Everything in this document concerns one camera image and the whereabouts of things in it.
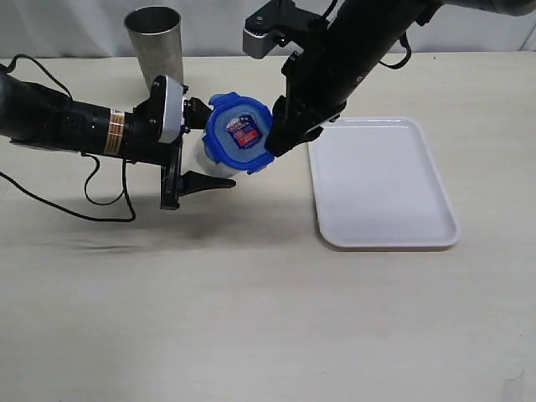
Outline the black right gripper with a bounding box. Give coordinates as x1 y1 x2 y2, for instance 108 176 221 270
265 8 402 157

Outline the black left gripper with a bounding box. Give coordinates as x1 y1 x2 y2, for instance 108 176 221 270
123 95 236 209

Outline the clear tall plastic container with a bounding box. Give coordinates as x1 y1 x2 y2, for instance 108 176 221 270
193 137 240 178

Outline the blue snap-lock lid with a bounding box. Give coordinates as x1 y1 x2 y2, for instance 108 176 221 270
202 92 275 174

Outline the stainless steel cup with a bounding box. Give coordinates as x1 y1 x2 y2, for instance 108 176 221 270
123 5 184 88

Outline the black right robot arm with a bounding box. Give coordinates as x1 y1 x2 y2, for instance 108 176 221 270
257 1 444 157

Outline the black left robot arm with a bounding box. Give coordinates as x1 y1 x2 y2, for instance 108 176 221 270
1 67 236 210

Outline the white rectangular plastic tray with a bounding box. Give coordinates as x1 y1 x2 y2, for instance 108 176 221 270
308 116 461 251

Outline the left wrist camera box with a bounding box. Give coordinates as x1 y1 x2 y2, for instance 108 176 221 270
151 75 188 144

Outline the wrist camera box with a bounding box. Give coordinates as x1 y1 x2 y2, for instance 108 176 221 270
242 0 326 59
151 75 188 144

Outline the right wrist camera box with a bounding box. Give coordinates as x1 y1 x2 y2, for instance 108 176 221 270
242 0 326 59

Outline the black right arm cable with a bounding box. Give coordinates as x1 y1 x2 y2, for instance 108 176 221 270
376 16 414 70

